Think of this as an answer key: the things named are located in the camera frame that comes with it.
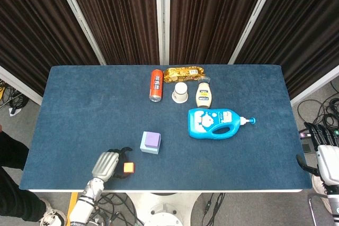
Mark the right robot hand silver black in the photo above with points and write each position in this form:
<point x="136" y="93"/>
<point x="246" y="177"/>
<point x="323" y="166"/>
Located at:
<point x="328" y="162"/>

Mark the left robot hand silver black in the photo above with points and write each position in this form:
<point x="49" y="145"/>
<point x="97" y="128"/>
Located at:
<point x="106" y="165"/>

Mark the small orange cube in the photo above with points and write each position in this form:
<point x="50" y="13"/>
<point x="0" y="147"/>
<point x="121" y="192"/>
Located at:
<point x="128" y="168"/>

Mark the purple cube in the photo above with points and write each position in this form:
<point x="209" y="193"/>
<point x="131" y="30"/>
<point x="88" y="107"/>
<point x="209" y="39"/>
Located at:
<point x="152" y="139"/>

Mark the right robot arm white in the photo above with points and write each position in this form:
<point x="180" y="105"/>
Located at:
<point x="333" y="204"/>

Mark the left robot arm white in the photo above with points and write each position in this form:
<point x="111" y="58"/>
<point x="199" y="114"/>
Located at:
<point x="86" y="204"/>

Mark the black power strip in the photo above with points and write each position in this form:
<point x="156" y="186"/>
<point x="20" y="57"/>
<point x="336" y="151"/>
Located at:
<point x="304" y="134"/>

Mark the light blue cube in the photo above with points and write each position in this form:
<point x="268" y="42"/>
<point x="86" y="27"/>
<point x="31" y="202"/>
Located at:
<point x="148" y="150"/>

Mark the yellow floor tape strip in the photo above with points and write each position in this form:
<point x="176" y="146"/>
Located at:
<point x="71" y="204"/>

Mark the blue table mat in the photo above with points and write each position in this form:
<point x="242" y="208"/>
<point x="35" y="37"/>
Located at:
<point x="92" y="104"/>

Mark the orange soda can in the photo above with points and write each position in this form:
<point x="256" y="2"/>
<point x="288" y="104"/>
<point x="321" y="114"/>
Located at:
<point x="156" y="84"/>

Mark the person in black clothing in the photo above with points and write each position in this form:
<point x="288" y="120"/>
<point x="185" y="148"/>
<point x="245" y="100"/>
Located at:
<point x="13" y="191"/>

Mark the white paper cup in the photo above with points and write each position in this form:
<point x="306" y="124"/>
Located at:
<point x="180" y="92"/>

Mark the white paper scrap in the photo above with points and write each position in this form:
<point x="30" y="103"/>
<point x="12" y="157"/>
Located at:
<point x="14" y="111"/>

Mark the blue detergent bottle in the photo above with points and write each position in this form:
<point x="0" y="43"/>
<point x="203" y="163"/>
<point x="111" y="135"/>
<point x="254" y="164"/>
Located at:
<point x="204" y="124"/>

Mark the gold snack package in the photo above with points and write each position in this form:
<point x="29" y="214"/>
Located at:
<point x="182" y="74"/>

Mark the cream mayonnaise squeeze bottle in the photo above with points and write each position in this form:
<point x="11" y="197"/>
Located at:
<point x="204" y="95"/>

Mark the brown curtain partition panel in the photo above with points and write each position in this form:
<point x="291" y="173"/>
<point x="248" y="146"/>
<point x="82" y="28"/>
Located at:
<point x="31" y="25"/>
<point x="299" y="30"/>
<point x="212" y="17"/>
<point x="116" y="17"/>

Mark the grey metal tube frame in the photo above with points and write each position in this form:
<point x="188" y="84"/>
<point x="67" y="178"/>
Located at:
<point x="313" y="210"/>

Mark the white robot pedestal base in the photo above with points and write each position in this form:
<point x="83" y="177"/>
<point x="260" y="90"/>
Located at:
<point x="164" y="207"/>

